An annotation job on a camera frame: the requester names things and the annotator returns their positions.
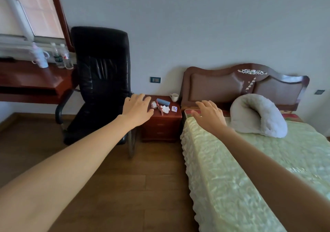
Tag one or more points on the person's left hand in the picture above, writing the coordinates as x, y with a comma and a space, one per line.
135, 110

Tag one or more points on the red-brown wooden nightstand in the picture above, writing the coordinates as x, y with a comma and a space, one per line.
162, 127

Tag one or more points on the red-brown wooden desk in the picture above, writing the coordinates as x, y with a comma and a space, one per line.
33, 81

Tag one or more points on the white folded fluffy blanket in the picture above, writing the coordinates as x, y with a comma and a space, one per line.
260, 115

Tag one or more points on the light green quilted bedspread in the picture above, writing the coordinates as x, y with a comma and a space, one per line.
232, 182

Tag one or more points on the crumpled white tissue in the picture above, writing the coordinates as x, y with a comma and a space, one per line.
165, 109

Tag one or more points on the person's right thumb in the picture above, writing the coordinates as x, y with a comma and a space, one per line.
196, 115

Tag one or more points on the dark wall socket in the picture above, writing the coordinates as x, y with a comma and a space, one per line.
155, 79

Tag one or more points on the clear bottle with red label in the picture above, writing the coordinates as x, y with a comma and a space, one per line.
67, 59

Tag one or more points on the blue box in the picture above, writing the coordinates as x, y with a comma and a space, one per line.
163, 102

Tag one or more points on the small white round item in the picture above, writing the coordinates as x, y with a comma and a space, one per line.
154, 105

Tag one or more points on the brown wooden window trim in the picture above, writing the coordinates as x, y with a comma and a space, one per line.
60, 15

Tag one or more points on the dark wall switch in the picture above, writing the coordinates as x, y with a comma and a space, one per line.
319, 92

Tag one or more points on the brown padded wooden headboard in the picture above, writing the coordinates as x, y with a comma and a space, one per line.
216, 87

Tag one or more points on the white cup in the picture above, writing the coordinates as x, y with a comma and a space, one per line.
174, 97

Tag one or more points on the person's right forearm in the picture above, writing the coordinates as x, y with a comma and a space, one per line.
270, 177

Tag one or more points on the person's left forearm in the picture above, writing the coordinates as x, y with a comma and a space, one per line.
64, 172

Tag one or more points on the white framed window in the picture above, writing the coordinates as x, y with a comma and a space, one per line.
33, 12

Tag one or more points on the clear bottle with green label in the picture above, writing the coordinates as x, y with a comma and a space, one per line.
58, 57

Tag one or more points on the white thermos jug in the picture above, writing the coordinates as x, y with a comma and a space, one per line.
40, 56

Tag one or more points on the small purple white packet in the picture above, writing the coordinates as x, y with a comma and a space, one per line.
174, 109

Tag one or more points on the person's left thumb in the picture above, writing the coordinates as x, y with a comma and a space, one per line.
150, 112

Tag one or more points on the black leather office chair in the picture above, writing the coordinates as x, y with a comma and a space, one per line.
101, 69

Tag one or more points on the person's right hand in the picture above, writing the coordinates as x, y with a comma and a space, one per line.
211, 118

